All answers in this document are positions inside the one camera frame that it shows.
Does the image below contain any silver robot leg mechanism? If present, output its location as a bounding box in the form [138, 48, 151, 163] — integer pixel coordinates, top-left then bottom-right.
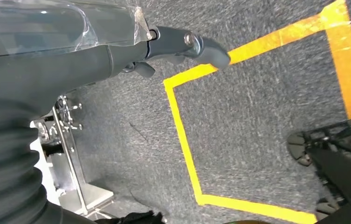
[33, 94, 115, 221]

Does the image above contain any yellow floor tape square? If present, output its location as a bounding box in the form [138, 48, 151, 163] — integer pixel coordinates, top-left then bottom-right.
[163, 0, 351, 224]

